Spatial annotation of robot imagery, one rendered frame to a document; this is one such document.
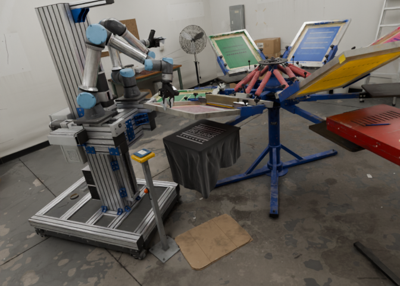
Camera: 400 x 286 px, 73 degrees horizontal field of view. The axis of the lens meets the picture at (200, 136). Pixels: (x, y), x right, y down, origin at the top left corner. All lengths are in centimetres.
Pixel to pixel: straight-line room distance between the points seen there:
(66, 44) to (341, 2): 500
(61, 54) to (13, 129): 332
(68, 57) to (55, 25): 23
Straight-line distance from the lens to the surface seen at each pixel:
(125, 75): 242
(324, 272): 241
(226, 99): 230
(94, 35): 185
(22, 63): 544
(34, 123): 557
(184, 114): 180
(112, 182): 262
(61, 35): 231
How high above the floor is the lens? 184
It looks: 24 degrees down
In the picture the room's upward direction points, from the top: 8 degrees counter-clockwise
